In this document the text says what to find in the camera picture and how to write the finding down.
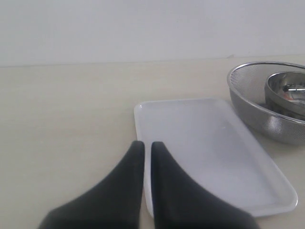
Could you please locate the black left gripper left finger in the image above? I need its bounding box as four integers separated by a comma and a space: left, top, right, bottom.
39, 141, 145, 229

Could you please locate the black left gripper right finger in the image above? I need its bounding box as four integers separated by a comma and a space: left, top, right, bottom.
151, 142, 259, 229

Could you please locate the steel mesh colander bowl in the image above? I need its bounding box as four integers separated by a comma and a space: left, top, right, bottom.
227, 61, 305, 146

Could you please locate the small stainless steel bowl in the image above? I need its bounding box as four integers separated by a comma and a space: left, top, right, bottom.
264, 71, 305, 120

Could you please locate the white rectangular plastic tray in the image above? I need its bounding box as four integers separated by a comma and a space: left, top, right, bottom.
134, 98, 298, 217

